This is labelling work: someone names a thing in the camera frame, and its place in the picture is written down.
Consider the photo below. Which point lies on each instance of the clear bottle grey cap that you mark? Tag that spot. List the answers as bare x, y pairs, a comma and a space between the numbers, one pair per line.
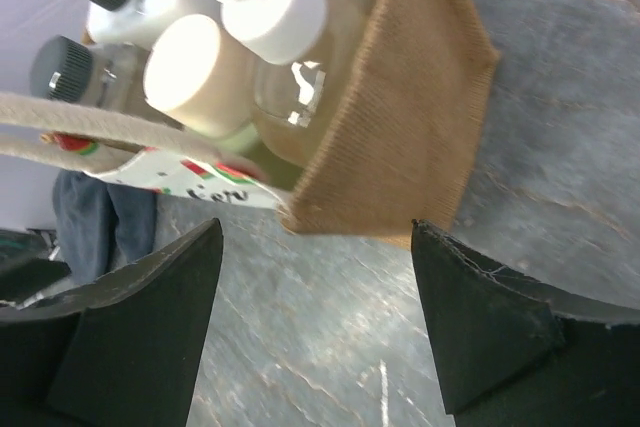
106, 76

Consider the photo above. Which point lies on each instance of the amber liquid clear bottle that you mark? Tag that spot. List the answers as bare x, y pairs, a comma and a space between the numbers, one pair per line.
305, 50

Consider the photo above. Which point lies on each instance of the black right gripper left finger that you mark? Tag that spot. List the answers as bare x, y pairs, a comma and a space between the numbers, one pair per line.
121, 351

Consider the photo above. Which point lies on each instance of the person in blue jeans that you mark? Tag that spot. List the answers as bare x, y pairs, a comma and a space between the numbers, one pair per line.
94, 219

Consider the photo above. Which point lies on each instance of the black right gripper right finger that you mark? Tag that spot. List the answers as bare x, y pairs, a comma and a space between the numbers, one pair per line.
513, 351

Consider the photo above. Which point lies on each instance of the cream lidded white jar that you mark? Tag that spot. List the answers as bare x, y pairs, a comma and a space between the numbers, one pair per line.
200, 76

